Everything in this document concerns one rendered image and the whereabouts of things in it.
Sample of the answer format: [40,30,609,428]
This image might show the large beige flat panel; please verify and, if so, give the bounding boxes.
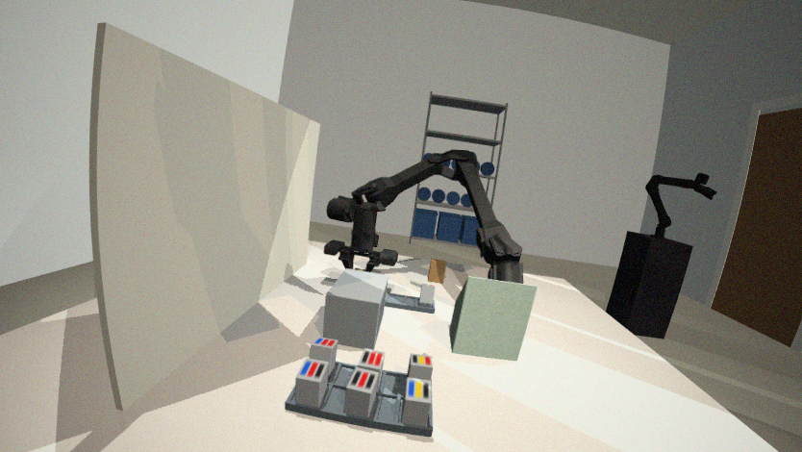
[89,22,320,411]

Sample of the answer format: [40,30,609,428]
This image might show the brown rectangular block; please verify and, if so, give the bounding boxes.
[428,259,447,284]

